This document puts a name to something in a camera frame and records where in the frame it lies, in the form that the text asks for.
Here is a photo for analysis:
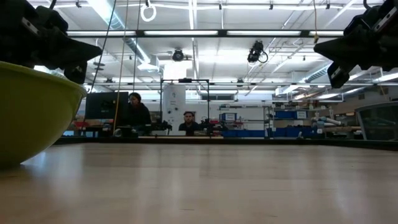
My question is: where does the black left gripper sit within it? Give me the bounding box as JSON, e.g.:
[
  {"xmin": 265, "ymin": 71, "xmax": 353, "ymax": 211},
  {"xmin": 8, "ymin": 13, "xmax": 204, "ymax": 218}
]
[{"xmin": 0, "ymin": 0, "xmax": 103, "ymax": 85}]

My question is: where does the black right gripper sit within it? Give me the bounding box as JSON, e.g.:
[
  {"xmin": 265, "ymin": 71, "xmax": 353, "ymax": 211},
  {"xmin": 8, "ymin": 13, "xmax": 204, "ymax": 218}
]
[{"xmin": 313, "ymin": 0, "xmax": 398, "ymax": 89}]

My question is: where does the green plastic bowl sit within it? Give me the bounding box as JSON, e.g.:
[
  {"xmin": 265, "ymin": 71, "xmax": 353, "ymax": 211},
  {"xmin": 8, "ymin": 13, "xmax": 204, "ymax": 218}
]
[{"xmin": 0, "ymin": 60, "xmax": 88, "ymax": 170}]

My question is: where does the black computer monitor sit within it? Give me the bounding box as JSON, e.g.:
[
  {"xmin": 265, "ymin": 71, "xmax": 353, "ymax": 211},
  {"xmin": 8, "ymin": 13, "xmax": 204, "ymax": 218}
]
[{"xmin": 84, "ymin": 91, "xmax": 129, "ymax": 121}]

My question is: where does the person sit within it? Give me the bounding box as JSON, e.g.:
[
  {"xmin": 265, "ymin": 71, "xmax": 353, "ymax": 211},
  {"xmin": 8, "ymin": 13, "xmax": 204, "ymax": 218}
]
[
  {"xmin": 178, "ymin": 111, "xmax": 201, "ymax": 136},
  {"xmin": 126, "ymin": 91, "xmax": 152, "ymax": 128}
]

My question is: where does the round black ceiling fixture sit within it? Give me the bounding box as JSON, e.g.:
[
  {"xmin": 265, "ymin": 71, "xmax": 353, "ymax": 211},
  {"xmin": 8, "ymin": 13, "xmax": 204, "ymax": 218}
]
[{"xmin": 171, "ymin": 48, "xmax": 185, "ymax": 62}]

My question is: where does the white cabinet panel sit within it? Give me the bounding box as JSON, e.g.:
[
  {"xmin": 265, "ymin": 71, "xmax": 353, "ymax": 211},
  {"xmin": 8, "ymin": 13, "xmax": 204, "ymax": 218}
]
[{"xmin": 162, "ymin": 84, "xmax": 187, "ymax": 136}]

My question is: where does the row of blue bins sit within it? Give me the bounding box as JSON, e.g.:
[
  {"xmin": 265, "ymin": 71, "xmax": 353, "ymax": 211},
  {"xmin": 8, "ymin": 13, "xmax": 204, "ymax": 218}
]
[{"xmin": 221, "ymin": 126, "xmax": 318, "ymax": 139}]

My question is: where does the black overhead bar with lights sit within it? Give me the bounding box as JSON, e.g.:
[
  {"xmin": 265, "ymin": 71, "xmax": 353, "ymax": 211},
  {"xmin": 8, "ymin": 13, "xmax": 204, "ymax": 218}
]
[{"xmin": 66, "ymin": 29, "xmax": 345, "ymax": 39}]

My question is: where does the black hanging cable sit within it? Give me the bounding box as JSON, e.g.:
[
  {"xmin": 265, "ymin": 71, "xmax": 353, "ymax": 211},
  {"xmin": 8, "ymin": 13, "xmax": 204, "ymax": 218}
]
[{"xmin": 89, "ymin": 0, "xmax": 118, "ymax": 94}]

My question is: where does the white hanging ring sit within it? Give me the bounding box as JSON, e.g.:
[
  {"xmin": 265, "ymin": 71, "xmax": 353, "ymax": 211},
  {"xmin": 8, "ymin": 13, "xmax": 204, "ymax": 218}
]
[{"xmin": 140, "ymin": 2, "xmax": 157, "ymax": 23}]

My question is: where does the black overhead camera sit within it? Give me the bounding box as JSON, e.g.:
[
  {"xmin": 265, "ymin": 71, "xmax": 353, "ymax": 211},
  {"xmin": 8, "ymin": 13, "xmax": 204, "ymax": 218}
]
[{"xmin": 246, "ymin": 40, "xmax": 269, "ymax": 65}]

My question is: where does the black metal station frame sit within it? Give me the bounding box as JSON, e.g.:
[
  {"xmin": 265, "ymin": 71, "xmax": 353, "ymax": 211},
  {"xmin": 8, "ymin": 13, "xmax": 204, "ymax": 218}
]
[{"xmin": 159, "ymin": 78, "xmax": 211, "ymax": 137}]

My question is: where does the black table border frame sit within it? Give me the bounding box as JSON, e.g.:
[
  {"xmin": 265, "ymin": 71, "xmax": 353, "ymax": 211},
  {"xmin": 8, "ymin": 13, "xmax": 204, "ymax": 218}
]
[{"xmin": 53, "ymin": 136, "xmax": 398, "ymax": 152}]

